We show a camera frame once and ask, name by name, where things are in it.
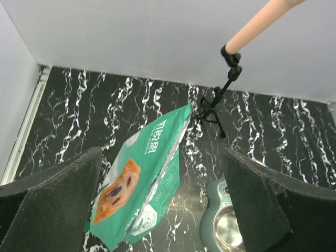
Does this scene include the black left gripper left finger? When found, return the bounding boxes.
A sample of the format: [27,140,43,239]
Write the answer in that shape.
[1,148,102,251]

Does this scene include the black tripod stand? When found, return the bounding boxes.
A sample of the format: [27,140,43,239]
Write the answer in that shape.
[194,44,242,138]

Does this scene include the teal double pet bowl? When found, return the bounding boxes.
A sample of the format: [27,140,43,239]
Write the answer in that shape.
[200,164,246,251]

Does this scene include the aluminium rail frame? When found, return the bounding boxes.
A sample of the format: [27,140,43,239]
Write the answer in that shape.
[1,65,52,185]

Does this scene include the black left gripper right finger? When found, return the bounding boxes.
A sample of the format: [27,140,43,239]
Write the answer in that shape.
[224,148,335,251]

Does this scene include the green pet food bag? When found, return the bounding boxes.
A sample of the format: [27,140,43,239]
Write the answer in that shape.
[89,104,192,251]

